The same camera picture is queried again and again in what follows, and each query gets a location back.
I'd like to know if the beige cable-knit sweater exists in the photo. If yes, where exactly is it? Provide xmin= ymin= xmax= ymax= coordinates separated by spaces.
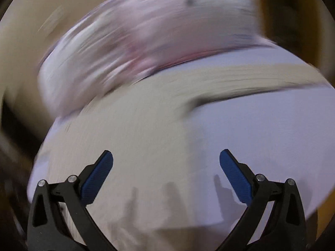
xmin=33 ymin=63 xmax=331 ymax=251

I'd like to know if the lavender bed sheet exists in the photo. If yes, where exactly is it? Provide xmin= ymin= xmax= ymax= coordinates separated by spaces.
xmin=26 ymin=45 xmax=335 ymax=225

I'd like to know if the pink floral pillow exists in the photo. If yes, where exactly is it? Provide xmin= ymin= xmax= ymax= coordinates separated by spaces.
xmin=38 ymin=0 xmax=271 ymax=117

